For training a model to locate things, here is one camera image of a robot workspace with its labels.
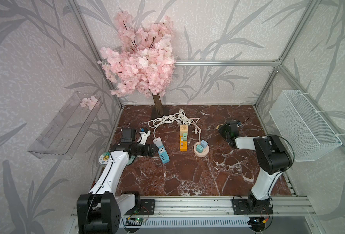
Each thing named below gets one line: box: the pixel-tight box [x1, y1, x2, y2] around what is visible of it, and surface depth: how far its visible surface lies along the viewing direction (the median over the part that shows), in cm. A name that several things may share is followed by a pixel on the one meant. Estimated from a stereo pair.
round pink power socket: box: [193, 141, 210, 158], surface depth 93 cm
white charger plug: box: [152, 136, 163, 148], surface depth 93 cm
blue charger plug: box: [200, 139, 208, 149], surface depth 93 cm
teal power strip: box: [157, 143, 171, 165], surface depth 91 cm
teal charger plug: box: [195, 144, 204, 154], surface depth 90 cm
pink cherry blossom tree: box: [98, 10, 176, 119], surface depth 75 cm
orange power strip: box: [179, 135, 188, 152], surface depth 96 cm
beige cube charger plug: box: [179, 124, 189, 137], surface depth 98 cm
